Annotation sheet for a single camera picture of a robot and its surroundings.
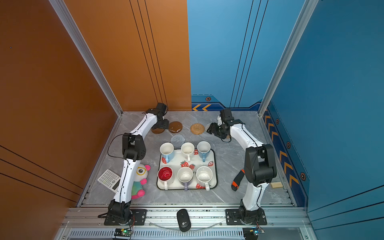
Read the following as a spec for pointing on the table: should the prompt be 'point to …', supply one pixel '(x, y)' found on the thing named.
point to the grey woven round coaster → (177, 140)
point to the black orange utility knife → (235, 183)
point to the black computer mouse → (183, 219)
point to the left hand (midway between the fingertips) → (162, 124)
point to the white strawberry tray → (179, 161)
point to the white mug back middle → (187, 150)
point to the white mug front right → (204, 173)
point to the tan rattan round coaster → (197, 129)
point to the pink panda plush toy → (140, 180)
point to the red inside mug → (165, 174)
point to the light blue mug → (166, 149)
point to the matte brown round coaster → (157, 130)
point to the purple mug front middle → (185, 174)
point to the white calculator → (110, 179)
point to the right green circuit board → (250, 233)
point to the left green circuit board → (122, 232)
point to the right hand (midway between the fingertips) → (210, 131)
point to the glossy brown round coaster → (175, 127)
